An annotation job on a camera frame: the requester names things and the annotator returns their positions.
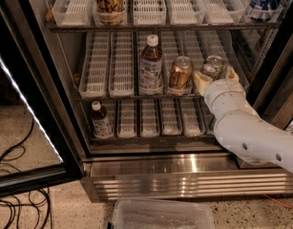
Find white green 7up can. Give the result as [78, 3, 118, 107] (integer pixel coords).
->
[201, 54, 224, 80]

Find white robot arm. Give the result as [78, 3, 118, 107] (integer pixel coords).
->
[194, 71, 293, 174]

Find orange floor cable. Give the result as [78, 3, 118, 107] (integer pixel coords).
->
[263, 194, 293, 212]

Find middle wire shelf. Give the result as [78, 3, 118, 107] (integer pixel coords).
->
[75, 94, 203, 102]

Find brown tea bottle middle shelf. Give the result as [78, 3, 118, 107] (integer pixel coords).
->
[139, 34, 163, 95]

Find tall gold black can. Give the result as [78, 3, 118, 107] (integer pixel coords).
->
[94, 0, 125, 26]

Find open fridge glass door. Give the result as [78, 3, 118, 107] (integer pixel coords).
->
[0, 0, 84, 198]

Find clear plastic storage bin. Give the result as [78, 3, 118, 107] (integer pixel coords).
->
[107, 198, 215, 229]

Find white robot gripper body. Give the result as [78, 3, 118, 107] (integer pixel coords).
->
[204, 79, 259, 119]

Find wire shelf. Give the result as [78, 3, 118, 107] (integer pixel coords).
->
[47, 22, 282, 32]
[75, 94, 203, 102]

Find gold beverage can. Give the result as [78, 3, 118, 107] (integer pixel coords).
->
[168, 55, 194, 95]

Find black floor cables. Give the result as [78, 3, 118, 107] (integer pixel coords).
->
[0, 117, 52, 229]

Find brown tea bottle shelf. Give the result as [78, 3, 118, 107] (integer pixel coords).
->
[91, 101, 114, 139]
[139, 34, 163, 95]

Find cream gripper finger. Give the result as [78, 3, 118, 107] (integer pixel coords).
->
[194, 71, 213, 96]
[225, 66, 240, 82]

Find top wire shelf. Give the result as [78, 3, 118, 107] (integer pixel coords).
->
[47, 22, 282, 32]

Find brown tea bottle bottom shelf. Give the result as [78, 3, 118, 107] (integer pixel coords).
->
[91, 101, 114, 139]

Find stainless steel fridge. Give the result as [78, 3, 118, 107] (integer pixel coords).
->
[29, 0, 293, 202]

